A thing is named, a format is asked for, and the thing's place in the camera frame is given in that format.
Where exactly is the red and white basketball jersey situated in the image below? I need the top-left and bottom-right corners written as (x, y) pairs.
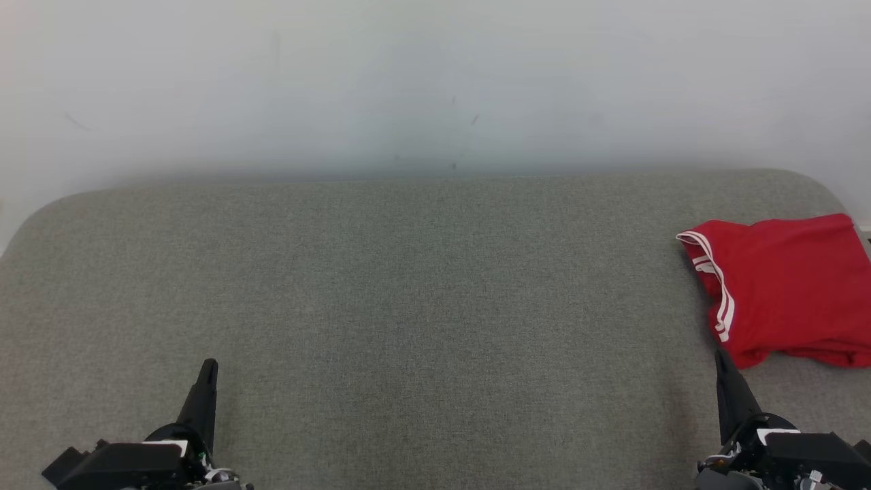
top-left (676, 214), bottom-right (871, 358)

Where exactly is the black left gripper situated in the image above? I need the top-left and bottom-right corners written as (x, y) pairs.
top-left (58, 359), bottom-right (220, 490)

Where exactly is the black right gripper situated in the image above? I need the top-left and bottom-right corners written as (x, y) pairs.
top-left (714, 348), bottom-right (871, 490)

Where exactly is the grey fabric sofa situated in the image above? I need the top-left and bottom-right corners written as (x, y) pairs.
top-left (0, 168), bottom-right (871, 490)

